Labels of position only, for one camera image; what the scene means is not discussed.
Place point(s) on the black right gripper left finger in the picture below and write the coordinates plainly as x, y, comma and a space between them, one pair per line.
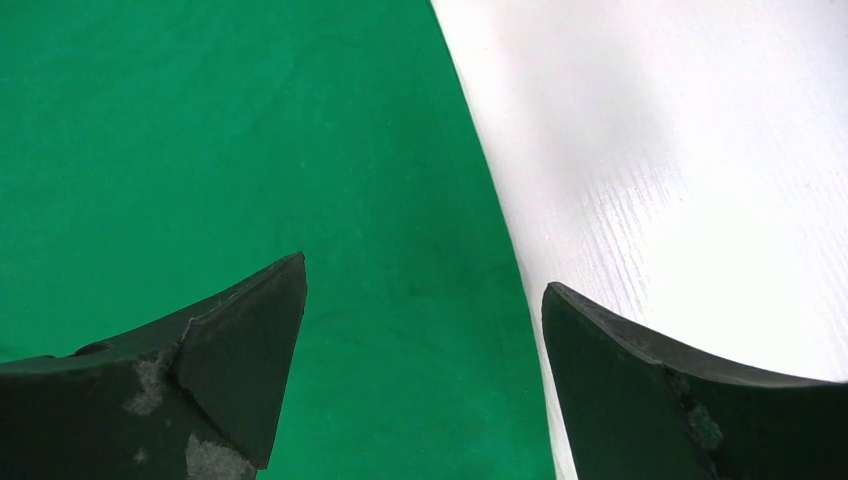
196, 394

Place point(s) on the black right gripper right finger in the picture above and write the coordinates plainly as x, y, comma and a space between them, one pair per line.
638, 404

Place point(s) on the green t-shirt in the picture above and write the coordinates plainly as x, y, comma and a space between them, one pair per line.
156, 152

